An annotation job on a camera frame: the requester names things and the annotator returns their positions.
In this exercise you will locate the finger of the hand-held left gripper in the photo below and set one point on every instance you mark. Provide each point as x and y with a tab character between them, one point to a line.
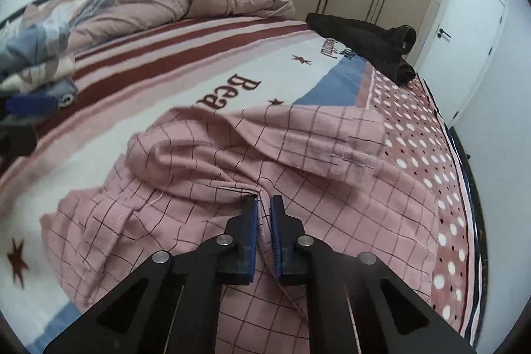
31	104
18	140

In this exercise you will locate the pink checked pants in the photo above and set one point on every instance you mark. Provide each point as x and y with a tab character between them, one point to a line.
332	192

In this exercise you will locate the white door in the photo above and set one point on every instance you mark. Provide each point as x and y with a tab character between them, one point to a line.
464	47

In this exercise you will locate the patterned bed sheet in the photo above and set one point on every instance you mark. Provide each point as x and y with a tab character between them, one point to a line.
166	72

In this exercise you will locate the pile of grey-blue clothes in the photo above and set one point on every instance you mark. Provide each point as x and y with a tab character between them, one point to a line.
37	47

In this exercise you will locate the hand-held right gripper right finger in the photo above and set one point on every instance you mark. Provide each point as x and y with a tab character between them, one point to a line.
277	246

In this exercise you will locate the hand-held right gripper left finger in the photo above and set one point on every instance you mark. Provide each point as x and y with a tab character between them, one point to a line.
249	238

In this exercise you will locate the black pants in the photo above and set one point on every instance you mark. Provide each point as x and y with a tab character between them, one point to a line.
365	39

